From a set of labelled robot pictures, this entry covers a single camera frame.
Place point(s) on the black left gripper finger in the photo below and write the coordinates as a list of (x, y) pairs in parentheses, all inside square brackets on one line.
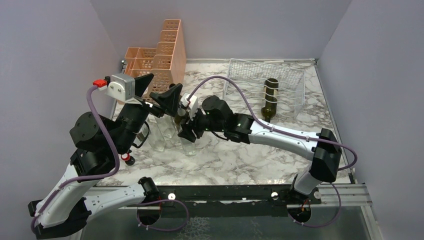
[(142, 84), (168, 101)]

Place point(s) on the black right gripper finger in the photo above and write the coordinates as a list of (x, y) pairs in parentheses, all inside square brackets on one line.
[(198, 129), (186, 131)]

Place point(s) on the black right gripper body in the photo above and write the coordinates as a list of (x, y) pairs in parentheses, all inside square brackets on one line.
[(202, 120)]

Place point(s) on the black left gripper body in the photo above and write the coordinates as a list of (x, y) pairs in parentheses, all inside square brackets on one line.
[(133, 119)]

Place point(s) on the green wine bottle white label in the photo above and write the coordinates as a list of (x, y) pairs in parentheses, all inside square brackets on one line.
[(269, 110)]

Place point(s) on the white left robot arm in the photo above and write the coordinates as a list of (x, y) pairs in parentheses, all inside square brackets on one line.
[(101, 144)]

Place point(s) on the green bottle grey foil neck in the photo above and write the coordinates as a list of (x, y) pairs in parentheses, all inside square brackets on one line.
[(181, 112)]

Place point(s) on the clear tall glass bottle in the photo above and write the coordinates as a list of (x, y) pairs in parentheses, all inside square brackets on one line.
[(166, 126)]

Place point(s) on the clear liquor bottle red label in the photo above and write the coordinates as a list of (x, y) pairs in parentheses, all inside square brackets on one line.
[(155, 138)]

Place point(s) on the pink plastic organizer basket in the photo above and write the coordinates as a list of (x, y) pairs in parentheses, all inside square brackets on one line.
[(167, 61)]

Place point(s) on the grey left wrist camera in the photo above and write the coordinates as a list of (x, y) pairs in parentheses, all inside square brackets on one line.
[(121, 87)]

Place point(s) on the black metal base rail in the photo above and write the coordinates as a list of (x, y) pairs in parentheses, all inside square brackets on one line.
[(225, 201)]

